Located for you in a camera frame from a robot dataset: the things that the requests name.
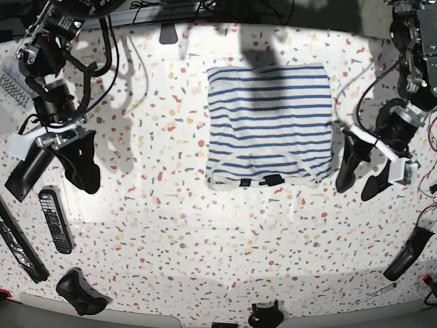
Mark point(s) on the black tv remote control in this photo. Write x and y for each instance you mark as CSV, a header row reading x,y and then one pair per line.
x,y
57,223

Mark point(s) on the black handle tool right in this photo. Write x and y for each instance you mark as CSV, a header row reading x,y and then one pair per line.
x,y
409,253

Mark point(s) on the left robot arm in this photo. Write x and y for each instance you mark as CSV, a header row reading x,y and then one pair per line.
x,y
413,30

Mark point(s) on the long black flat bar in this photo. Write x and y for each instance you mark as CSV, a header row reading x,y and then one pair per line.
x,y
21,248

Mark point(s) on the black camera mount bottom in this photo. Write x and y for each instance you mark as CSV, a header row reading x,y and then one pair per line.
x,y
264,316

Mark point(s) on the small red black clip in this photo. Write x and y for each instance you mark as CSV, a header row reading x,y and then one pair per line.
x,y
427,279

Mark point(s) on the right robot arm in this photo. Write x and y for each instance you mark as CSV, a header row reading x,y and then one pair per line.
x,y
45,75

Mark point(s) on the clear plastic screw box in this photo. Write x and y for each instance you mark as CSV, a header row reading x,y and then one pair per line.
x,y
16,100

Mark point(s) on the small black shirt tag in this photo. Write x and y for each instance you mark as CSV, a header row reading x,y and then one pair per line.
x,y
272,180

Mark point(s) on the black clamp top edge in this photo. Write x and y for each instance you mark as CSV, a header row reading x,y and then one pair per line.
x,y
168,34

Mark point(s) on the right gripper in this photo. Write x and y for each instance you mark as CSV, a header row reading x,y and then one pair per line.
x,y
77,157

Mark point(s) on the blue white striped t-shirt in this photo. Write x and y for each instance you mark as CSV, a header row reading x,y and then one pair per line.
x,y
269,120

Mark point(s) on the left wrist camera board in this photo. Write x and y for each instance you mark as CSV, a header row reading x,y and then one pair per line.
x,y
410,173

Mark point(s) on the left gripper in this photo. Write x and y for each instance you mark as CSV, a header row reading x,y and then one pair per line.
x,y
357,148

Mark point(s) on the red tipped screwdriver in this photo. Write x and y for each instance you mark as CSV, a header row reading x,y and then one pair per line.
x,y
377,293

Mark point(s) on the black game controller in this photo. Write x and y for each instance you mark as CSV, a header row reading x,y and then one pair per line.
x,y
69,287

